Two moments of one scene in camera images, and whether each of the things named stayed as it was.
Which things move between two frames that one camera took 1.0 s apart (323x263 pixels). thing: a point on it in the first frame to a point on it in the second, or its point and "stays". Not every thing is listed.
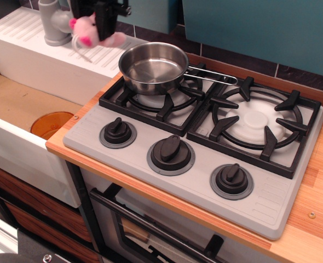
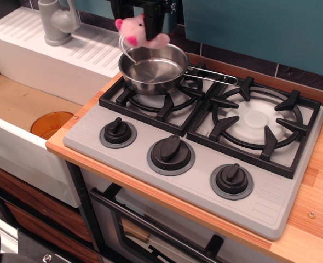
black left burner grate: [172, 112] stays
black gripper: [106, 12] to [154, 12]
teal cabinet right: [299, 34] stays
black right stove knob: [231, 182] stays
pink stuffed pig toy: [86, 33] to [132, 30]
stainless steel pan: [155, 68] stays
